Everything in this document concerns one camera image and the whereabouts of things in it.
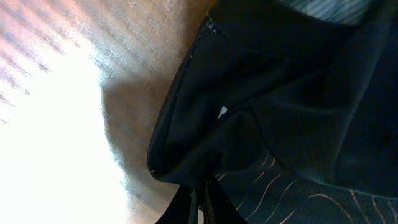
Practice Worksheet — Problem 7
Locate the black orange-lined jersey shirt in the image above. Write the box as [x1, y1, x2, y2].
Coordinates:
[147, 1, 397, 223]

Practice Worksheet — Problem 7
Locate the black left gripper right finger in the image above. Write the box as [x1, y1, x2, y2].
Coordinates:
[203, 177, 247, 224]

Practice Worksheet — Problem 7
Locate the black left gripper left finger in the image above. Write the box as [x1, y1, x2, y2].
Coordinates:
[155, 186, 199, 224]

